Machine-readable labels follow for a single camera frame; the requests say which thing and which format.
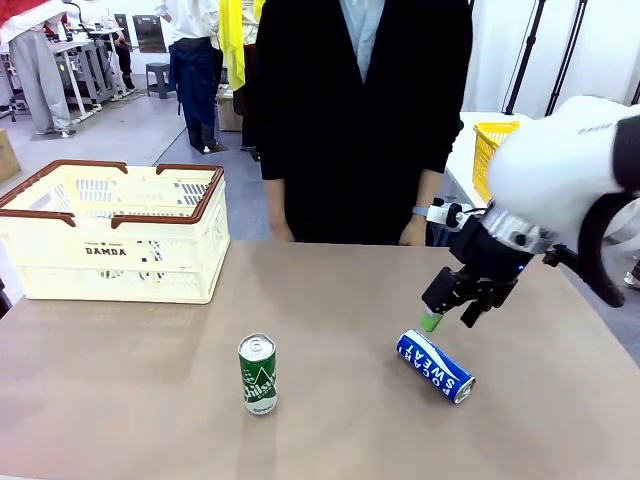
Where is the cardboard box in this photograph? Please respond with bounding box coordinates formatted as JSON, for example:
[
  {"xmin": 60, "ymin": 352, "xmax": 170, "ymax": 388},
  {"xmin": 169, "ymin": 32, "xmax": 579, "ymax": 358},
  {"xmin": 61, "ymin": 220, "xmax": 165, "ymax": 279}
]
[
  {"xmin": 215, "ymin": 89, "xmax": 245, "ymax": 133},
  {"xmin": 0, "ymin": 128, "xmax": 23, "ymax": 184}
]

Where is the person in navy apron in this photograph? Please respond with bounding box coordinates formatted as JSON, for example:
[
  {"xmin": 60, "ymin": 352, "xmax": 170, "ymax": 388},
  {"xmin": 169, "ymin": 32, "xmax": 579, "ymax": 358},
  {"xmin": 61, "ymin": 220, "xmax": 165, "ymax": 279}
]
[{"xmin": 153, "ymin": 0, "xmax": 230, "ymax": 155}]

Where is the green Chilsung soda can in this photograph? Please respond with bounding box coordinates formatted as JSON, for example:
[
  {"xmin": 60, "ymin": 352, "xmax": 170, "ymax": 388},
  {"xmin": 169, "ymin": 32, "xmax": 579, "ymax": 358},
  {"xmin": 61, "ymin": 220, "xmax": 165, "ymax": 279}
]
[{"xmin": 237, "ymin": 332, "xmax": 278, "ymax": 416}]

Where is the person's left forearm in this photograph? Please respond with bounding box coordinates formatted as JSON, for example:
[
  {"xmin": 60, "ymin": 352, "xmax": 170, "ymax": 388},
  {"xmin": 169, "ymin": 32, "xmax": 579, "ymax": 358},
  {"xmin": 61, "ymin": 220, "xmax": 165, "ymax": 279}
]
[{"xmin": 412, "ymin": 169, "xmax": 442, "ymax": 214}]

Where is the yellow plastic shopping basket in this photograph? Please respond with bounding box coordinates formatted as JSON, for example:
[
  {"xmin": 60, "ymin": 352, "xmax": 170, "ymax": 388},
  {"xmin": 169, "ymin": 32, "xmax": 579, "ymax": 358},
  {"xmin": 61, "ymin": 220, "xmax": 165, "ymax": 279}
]
[{"xmin": 472, "ymin": 121, "xmax": 522, "ymax": 204}]

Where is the person's right forearm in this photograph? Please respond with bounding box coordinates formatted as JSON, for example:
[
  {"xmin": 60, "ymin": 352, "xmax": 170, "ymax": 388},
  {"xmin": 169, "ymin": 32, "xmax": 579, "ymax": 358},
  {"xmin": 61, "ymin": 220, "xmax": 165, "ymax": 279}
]
[{"xmin": 263, "ymin": 177, "xmax": 290, "ymax": 226}]

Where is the yellow hanging cloth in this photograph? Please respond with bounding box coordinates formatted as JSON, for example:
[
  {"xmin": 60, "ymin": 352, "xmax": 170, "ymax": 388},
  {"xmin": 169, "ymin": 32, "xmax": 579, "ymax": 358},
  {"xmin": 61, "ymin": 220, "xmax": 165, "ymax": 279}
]
[{"xmin": 218, "ymin": 0, "xmax": 266, "ymax": 94}]

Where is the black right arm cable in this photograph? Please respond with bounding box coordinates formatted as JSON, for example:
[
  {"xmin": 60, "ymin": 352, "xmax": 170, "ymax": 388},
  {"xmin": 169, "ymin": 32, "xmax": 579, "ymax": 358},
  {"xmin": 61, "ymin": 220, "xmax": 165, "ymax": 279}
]
[{"xmin": 542, "ymin": 192, "xmax": 640, "ymax": 309}]

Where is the person in grey trousers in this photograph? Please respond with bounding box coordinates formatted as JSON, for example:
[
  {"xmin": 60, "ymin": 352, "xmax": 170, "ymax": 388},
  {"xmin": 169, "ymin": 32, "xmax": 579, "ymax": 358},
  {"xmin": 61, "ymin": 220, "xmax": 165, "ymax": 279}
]
[{"xmin": 0, "ymin": 0, "xmax": 75, "ymax": 137}]

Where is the grey plastic stool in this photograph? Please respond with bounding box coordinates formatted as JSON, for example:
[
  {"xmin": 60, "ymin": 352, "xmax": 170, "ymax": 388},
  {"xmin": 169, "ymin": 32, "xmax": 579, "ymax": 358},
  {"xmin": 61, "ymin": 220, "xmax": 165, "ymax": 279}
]
[{"xmin": 145, "ymin": 62, "xmax": 177, "ymax": 100}]

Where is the white workshop desk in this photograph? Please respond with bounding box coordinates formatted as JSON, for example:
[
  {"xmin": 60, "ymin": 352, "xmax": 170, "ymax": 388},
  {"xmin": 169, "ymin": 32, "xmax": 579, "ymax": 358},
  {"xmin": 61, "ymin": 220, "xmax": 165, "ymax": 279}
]
[{"xmin": 47, "ymin": 27, "xmax": 129, "ymax": 124}]

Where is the brown basket handle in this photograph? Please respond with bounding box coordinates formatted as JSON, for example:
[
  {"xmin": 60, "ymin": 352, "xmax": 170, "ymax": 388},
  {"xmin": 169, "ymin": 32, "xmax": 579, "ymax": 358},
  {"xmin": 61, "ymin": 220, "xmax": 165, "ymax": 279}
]
[
  {"xmin": 110, "ymin": 163, "xmax": 225, "ymax": 230},
  {"xmin": 0, "ymin": 158, "xmax": 129, "ymax": 227}
]

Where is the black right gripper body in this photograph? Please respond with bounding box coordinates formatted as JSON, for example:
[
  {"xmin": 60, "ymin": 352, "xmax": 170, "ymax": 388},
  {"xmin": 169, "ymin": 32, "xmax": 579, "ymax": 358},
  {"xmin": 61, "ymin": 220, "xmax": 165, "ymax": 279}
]
[{"xmin": 446, "ymin": 214, "xmax": 522, "ymax": 307}]

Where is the person in black cardigan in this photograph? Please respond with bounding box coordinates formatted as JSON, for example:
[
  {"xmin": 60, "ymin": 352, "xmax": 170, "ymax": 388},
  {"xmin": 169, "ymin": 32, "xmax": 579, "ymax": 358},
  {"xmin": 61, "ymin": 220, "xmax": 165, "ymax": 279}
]
[{"xmin": 241, "ymin": 0, "xmax": 475, "ymax": 247}]

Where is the white side table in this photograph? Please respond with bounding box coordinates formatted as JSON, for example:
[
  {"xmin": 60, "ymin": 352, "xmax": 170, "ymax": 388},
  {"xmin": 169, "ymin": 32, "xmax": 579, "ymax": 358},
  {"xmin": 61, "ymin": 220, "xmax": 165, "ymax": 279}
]
[{"xmin": 442, "ymin": 110, "xmax": 534, "ymax": 214}]

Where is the person's left hand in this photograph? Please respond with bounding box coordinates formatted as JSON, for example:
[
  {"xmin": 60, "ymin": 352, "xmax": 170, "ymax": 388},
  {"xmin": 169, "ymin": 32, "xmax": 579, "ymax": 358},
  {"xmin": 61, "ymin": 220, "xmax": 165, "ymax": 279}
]
[{"xmin": 398, "ymin": 218, "xmax": 428, "ymax": 247}]

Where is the cream folding shopping basket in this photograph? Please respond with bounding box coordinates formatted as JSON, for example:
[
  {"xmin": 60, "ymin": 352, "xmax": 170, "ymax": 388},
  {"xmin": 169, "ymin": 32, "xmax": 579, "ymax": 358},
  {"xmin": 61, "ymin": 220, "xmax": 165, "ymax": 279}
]
[{"xmin": 0, "ymin": 159, "xmax": 232, "ymax": 305}]

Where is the blue Pocari Sweat can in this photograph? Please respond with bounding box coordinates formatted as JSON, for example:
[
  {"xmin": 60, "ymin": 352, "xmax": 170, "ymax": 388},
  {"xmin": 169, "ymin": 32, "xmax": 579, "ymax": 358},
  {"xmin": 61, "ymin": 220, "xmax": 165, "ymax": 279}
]
[{"xmin": 396, "ymin": 328, "xmax": 476, "ymax": 405}]

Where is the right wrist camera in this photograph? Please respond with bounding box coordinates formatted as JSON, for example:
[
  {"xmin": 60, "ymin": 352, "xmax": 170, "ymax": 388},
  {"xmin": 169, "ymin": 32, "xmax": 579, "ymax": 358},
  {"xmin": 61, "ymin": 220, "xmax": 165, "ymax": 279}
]
[{"xmin": 427, "ymin": 197, "xmax": 489, "ymax": 232}]

